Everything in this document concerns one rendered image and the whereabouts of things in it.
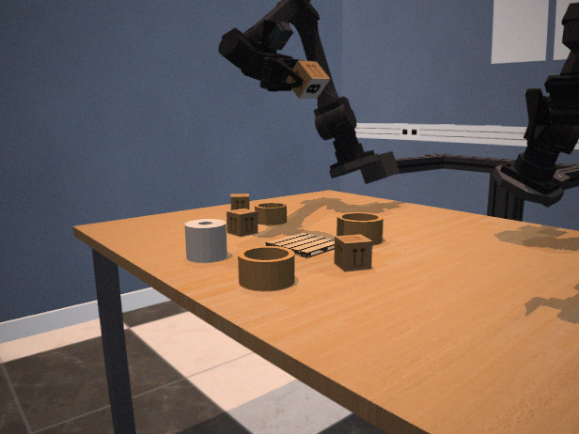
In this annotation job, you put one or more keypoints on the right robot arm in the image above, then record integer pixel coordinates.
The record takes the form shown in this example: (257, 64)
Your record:
(268, 37)

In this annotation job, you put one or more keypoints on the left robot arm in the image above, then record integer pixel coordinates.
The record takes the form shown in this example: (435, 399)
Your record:
(536, 168)

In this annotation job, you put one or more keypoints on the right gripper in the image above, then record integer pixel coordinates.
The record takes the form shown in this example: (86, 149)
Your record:
(278, 74)

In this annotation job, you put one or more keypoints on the grey cylinder with pale top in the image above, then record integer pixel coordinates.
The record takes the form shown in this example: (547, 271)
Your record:
(206, 240)

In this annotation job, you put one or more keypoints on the small wooden pallet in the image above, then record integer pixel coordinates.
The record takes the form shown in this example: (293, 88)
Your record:
(304, 245)

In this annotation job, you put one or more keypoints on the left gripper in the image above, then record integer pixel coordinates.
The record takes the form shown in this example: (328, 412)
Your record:
(564, 93)

